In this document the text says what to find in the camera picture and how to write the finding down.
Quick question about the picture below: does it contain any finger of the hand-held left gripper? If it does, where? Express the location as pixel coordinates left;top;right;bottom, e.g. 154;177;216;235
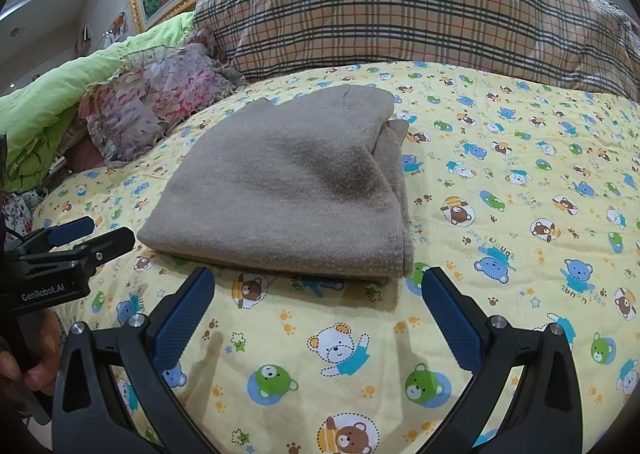
44;216;96;247
75;227;137;265

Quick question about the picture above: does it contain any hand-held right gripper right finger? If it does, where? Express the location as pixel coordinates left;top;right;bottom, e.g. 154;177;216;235
420;266;583;454

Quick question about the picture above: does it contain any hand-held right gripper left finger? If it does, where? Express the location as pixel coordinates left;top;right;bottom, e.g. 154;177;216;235
51;266;223;454

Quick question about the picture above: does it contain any beige knit sweater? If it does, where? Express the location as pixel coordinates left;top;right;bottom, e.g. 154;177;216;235
136;85;415;285

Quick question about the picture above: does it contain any person's left hand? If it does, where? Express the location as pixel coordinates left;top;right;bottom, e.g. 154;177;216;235
0;309;65;397

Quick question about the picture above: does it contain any white floral cloth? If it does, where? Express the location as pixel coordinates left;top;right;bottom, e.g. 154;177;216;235
0;190;43;231

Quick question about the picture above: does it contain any yellow bear print bedsheet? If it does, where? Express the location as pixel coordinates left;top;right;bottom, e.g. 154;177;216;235
32;61;640;454

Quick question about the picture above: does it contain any light green quilt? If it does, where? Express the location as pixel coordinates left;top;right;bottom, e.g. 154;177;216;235
0;11;196;192

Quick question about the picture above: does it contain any ruffled floral pillow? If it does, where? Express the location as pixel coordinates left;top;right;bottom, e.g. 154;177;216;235
77;28;248;167

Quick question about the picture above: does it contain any plaid pillow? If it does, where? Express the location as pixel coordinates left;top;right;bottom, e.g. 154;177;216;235
192;0;640;99

